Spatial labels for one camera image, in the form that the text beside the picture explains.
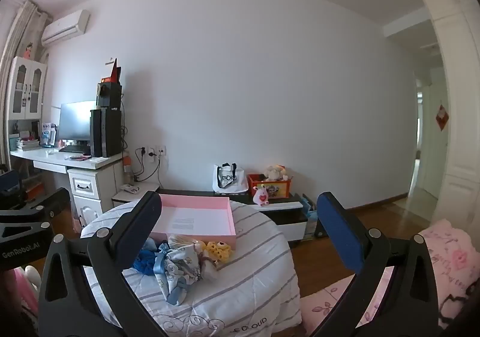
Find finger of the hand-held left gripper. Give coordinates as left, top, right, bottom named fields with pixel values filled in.
left=0, top=188, right=72, bottom=240
left=0, top=171, right=21, bottom=210

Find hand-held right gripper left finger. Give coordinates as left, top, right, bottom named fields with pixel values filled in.
left=37, top=191, right=162, bottom=337

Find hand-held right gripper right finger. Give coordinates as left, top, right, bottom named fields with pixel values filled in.
left=317, top=192, right=439, bottom=337

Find blue crochet piece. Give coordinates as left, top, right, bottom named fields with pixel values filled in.
left=132, top=247, right=160, bottom=277

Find pink cardboard box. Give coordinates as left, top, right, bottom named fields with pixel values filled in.
left=149, top=193, right=237, bottom=249

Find printed light blue baby cloth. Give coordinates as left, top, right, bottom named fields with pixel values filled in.
left=153, top=243, right=206, bottom=306

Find yellow crochet toy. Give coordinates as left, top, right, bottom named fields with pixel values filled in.
left=204, top=240, right=234, bottom=267

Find orange storage boxes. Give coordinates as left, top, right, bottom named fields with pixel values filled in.
left=22, top=179, right=50, bottom=203

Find small white side table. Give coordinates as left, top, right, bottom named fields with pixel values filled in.
left=112, top=181, right=161, bottom=206

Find stack of books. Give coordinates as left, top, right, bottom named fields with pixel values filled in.
left=16, top=138, right=40, bottom=152

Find pink blanket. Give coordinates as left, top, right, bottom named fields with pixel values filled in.
left=0, top=266, right=42, bottom=337

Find black and white low cabinet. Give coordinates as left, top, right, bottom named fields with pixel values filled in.
left=160, top=189, right=305, bottom=246

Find blue and white package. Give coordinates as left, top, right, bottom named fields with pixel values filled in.
left=40, top=122, right=58, bottom=149

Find orange toy box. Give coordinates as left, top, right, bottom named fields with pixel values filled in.
left=246, top=173, right=293, bottom=199

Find slim black computer tower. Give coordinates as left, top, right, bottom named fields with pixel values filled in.
left=90, top=109, right=103, bottom=158

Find white plush sheep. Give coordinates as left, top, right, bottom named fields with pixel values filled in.
left=264, top=165, right=289, bottom=182

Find pink heart plush toy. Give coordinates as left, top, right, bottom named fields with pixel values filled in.
left=251, top=184, right=270, bottom=207

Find black computer monitor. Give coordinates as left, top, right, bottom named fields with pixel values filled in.
left=58, top=100, right=97, bottom=143

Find large black computer tower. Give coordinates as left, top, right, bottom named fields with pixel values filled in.
left=100, top=108, right=123, bottom=158

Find white tote bag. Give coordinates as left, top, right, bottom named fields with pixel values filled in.
left=212, top=163, right=249, bottom=195

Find white hutch cabinet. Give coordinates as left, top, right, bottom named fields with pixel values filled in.
left=5, top=56, right=48, bottom=152

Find round table with striped cover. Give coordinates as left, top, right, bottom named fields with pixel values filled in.
left=80, top=198, right=303, bottom=337

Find pink floral bedsheet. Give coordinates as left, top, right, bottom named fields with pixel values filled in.
left=299, top=219, right=480, bottom=337

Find black box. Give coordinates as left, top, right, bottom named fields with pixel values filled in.
left=96, top=81, right=123, bottom=109

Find white door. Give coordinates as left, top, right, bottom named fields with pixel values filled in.
left=427, top=80, right=451, bottom=200

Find red box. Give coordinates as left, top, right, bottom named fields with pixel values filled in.
left=100, top=58, right=123, bottom=83

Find beige curtain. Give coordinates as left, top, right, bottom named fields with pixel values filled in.
left=0, top=0, right=43, bottom=128

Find red door decoration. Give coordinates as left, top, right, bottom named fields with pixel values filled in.
left=434, top=105, right=449, bottom=128

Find white air conditioner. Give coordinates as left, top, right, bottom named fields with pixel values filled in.
left=40, top=9, right=91, bottom=47

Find white drawer pedestal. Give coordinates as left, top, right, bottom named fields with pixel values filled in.
left=67, top=166, right=125, bottom=228

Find black power cables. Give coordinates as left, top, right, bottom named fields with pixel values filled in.
left=132, top=148, right=166, bottom=183

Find wall power outlets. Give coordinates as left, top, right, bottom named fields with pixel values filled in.
left=144, top=145, right=167, bottom=164

